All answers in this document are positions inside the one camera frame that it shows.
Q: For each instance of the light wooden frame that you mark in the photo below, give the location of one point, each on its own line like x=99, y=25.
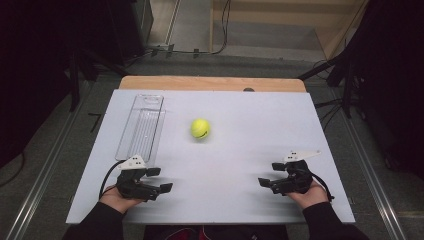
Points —
x=336, y=30

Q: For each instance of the person's right hand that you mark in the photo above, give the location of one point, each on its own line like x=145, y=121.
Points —
x=311, y=196

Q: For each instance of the person's left hand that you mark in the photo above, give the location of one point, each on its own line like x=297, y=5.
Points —
x=115, y=200

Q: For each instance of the yellow tennis ball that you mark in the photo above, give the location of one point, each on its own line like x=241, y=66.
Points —
x=200, y=128

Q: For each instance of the person's dark clothing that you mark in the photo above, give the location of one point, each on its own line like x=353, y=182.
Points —
x=216, y=233

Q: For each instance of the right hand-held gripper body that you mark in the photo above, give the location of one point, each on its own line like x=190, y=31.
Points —
x=295, y=181

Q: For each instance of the wooden table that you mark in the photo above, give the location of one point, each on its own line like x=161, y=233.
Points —
x=200, y=83

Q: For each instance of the dark curtain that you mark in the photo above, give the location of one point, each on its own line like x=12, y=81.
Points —
x=396, y=83
x=33, y=66

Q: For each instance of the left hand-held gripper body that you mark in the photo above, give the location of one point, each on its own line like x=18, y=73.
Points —
x=131, y=185

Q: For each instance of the black metal stand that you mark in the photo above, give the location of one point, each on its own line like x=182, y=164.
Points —
x=345, y=80
x=75, y=80

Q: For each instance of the clear plastic tray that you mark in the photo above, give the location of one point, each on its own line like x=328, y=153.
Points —
x=141, y=128

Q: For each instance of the metal floor rail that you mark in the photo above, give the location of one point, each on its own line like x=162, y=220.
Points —
x=40, y=186
x=376, y=186

